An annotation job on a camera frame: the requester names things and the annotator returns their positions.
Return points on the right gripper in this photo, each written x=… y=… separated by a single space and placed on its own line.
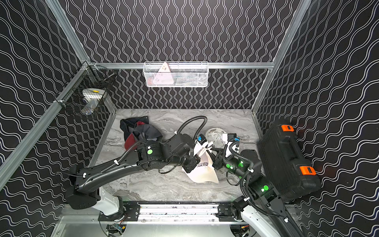
x=218 y=160

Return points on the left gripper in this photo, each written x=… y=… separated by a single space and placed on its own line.
x=194 y=161

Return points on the cream baseball cap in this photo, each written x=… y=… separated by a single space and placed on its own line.
x=204 y=170

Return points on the white baseball cap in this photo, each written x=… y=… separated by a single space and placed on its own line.
x=217 y=136

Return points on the red baseball cap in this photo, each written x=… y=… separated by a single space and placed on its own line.
x=129 y=136

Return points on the navy baseball cap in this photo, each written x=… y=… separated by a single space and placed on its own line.
x=144 y=119

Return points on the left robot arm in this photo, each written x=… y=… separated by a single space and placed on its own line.
x=180 y=150

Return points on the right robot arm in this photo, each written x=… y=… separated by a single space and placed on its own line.
x=260 y=206

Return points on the black orange tool case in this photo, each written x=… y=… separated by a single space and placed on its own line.
x=284 y=163

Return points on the pink triangular card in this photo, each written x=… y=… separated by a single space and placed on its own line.
x=163 y=77

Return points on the white object in black basket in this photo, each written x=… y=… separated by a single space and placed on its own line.
x=92 y=97

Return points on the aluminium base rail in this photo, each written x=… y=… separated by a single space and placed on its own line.
x=158 y=213

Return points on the white wire basket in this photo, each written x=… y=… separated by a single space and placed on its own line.
x=185 y=74

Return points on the black wire basket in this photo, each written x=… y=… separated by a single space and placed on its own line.
x=98 y=77

